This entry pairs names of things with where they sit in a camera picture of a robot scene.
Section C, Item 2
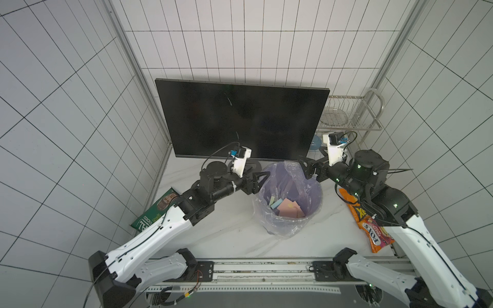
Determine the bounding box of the yellow-green sticky flag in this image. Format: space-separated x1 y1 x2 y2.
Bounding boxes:
268 196 276 207

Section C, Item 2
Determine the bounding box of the black computer monitor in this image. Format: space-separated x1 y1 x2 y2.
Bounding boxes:
155 78 330 160

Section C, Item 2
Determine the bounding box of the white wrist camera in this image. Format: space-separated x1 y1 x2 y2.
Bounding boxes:
229 146 252 178
322 131 349 166

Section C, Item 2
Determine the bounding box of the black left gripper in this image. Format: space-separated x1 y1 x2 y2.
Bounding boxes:
212 164 270 201

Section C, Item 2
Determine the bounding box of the glass dish on rack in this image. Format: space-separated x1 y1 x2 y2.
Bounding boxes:
320 108 349 127

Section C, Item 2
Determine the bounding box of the orange candy bag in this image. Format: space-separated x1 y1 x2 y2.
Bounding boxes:
337 188 395 254

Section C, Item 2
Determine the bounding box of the blue bowl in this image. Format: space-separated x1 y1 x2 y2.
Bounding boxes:
309 135 322 151

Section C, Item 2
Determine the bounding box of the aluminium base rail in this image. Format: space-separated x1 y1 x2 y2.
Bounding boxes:
101 257 424 308

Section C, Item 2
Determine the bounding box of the steel dish rack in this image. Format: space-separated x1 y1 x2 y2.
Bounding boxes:
315 88 386 154

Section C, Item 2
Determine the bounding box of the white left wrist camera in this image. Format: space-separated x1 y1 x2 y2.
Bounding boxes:
229 146 252 178

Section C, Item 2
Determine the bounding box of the purple bin with plastic liner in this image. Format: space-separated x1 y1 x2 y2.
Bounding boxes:
252 161 323 238

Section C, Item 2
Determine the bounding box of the pink sticky note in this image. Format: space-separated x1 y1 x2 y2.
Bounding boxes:
276 199 305 219

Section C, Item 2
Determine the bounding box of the green snack bag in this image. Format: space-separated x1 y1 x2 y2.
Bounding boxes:
130 187 179 232

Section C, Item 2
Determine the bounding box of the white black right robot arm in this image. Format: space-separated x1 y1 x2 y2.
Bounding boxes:
299 150 492 307

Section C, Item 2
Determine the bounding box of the black cable under rail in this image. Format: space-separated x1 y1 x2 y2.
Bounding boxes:
130 269 203 307

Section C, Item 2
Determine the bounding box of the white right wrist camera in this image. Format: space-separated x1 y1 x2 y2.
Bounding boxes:
322 131 349 166

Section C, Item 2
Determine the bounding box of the grey round monitor stand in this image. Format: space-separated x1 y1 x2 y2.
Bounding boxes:
245 159 263 173

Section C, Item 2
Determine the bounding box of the blue sticky flag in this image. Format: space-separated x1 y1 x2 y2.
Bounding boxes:
270 199 284 210

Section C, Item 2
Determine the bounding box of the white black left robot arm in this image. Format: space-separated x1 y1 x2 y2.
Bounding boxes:
89 161 270 307

